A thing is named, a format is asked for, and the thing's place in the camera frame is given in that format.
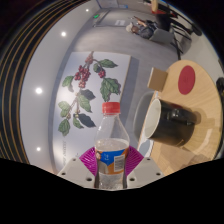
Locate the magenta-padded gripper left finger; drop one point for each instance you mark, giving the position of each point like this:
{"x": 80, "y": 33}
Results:
{"x": 80, "y": 170}

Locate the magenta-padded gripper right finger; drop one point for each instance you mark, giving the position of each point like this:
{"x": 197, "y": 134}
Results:
{"x": 140, "y": 168}

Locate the clear red-capped drink bottle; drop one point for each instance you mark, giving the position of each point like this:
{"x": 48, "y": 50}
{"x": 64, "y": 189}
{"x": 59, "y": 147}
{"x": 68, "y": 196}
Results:
{"x": 111, "y": 146}

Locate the black mug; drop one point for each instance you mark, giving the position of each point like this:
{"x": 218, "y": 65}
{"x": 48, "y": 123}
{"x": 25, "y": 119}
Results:
{"x": 170, "y": 128}

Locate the grey chair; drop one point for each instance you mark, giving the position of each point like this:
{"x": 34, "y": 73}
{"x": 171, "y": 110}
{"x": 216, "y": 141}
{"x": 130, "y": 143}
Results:
{"x": 141, "y": 113}
{"x": 163, "y": 36}

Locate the flat round red coaster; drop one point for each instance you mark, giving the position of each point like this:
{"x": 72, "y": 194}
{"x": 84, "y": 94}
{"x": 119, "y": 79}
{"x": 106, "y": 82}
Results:
{"x": 186, "y": 80}

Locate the group of ceiling spotlights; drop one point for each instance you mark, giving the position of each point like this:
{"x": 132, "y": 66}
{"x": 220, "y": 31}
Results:
{"x": 63, "y": 34}

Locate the green exit sign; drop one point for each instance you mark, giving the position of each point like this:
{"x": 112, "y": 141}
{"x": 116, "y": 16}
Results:
{"x": 96, "y": 15}

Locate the small round wooden table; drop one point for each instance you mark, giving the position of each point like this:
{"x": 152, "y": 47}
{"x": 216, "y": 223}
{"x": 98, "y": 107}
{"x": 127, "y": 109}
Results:
{"x": 154, "y": 5}

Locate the coffee plant wall mural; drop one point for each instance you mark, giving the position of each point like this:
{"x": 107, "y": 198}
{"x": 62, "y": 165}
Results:
{"x": 96, "y": 133}

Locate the white wall notice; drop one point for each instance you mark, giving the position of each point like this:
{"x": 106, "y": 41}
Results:
{"x": 120, "y": 22}

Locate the wall notice board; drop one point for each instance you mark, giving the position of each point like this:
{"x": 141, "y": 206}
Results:
{"x": 108, "y": 3}

